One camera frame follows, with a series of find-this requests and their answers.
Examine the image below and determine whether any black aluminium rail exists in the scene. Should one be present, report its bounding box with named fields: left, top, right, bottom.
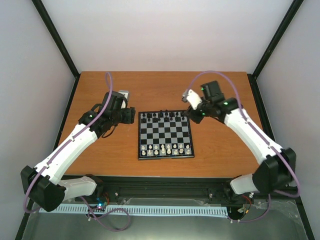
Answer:
left=32, top=175, right=266, bottom=207

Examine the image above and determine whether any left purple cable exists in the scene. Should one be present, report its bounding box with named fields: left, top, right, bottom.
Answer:
left=22, top=71, right=131, bottom=232

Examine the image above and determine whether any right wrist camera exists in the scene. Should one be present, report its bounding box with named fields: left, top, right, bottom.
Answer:
left=181, top=89, right=203, bottom=110

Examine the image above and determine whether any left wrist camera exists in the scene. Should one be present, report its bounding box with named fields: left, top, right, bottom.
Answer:
left=118, top=90, right=130, bottom=109

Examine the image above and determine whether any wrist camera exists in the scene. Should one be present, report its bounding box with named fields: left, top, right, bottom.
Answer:
left=118, top=90, right=130, bottom=109
left=181, top=89, right=203, bottom=110

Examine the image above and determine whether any light blue cable duct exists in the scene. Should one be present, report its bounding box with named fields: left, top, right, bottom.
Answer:
left=51, top=203, right=228, bottom=218

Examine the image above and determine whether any black frame post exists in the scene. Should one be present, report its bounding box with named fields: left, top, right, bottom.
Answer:
left=31, top=0, right=81, bottom=76
left=251, top=0, right=305, bottom=77

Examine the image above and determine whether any electronics board green led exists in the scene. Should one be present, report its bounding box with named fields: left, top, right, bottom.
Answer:
left=95, top=196, right=110, bottom=210

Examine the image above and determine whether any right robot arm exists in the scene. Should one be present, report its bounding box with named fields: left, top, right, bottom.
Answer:
left=182, top=81, right=296, bottom=196

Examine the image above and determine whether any black magnetic chess board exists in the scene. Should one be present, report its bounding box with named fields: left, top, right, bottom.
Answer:
left=137, top=110, right=195, bottom=161

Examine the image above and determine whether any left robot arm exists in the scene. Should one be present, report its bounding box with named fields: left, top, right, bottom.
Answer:
left=20, top=90, right=136, bottom=212

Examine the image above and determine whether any left black frame post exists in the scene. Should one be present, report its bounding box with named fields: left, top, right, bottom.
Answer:
left=31, top=0, right=81, bottom=76

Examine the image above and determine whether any right black frame post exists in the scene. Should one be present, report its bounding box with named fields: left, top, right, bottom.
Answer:
left=251, top=0, right=305, bottom=77

